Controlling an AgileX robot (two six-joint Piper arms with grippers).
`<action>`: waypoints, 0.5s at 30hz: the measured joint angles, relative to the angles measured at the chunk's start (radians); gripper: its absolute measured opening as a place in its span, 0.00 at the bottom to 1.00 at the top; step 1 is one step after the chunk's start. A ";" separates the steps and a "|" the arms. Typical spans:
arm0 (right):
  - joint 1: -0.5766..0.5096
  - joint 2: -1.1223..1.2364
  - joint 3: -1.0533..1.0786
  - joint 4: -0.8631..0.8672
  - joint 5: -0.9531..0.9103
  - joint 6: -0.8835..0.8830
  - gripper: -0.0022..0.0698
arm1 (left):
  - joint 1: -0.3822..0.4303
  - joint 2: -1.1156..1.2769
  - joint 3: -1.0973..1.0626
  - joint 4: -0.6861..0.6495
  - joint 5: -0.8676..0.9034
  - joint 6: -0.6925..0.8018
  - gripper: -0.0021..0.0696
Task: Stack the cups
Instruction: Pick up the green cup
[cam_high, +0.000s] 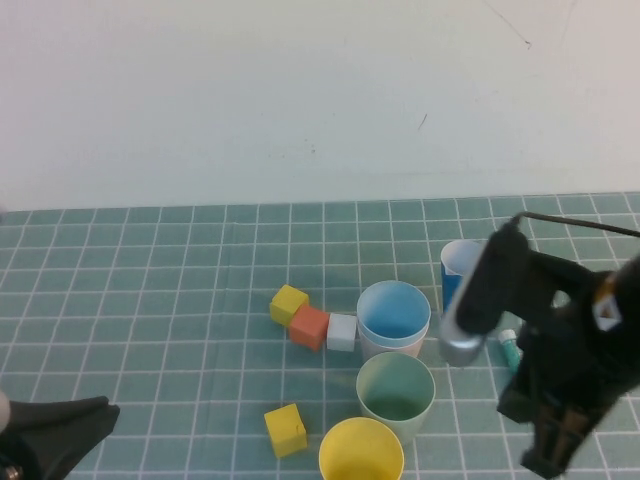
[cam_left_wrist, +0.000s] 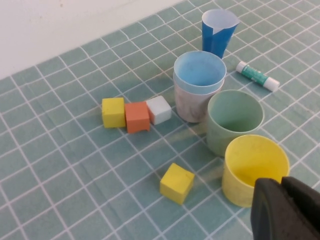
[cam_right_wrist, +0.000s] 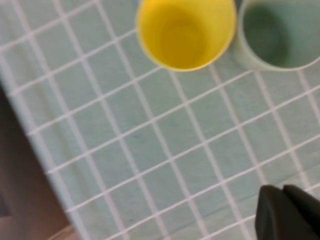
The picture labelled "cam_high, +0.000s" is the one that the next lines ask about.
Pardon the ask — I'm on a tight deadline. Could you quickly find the blue paper cone cup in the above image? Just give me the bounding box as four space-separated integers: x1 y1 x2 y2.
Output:
439 239 489 317

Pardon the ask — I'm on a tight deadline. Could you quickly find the green plastic cup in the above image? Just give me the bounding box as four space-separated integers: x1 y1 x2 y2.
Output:
355 350 437 447

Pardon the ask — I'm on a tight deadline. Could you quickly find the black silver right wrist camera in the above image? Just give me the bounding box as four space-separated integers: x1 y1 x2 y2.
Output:
438 222 531 369

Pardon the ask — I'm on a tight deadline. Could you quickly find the orange foam cube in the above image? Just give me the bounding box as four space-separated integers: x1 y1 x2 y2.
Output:
288 304 331 353

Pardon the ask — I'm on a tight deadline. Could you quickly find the green white glue stick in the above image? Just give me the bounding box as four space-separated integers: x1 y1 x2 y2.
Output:
497 328 524 372

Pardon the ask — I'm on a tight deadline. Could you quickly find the yellow plastic cup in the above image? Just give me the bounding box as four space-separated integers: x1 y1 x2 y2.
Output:
317 416 405 480

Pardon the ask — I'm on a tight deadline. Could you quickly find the black camera cable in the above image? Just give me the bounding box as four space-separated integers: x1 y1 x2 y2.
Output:
514 211 640 238

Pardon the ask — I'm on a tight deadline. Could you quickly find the white foam cube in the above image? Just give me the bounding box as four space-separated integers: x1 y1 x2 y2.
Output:
326 312 358 353

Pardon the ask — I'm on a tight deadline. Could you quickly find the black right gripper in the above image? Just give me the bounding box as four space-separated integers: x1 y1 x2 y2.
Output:
496 248 640 479

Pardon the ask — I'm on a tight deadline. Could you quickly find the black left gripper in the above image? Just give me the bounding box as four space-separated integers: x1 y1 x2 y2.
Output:
0 395 122 480

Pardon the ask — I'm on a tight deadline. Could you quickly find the green white grid tablecloth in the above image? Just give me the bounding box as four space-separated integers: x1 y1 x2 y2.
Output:
0 193 640 480

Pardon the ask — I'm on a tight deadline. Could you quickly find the yellow foam cube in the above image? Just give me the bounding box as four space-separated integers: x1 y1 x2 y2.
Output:
263 403 308 460
268 284 310 329

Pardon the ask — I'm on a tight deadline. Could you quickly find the pink plastic cup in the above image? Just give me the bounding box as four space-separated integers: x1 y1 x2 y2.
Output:
357 324 430 362

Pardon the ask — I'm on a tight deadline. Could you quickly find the light blue plastic cup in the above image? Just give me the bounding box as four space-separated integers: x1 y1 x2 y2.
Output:
356 280 432 349

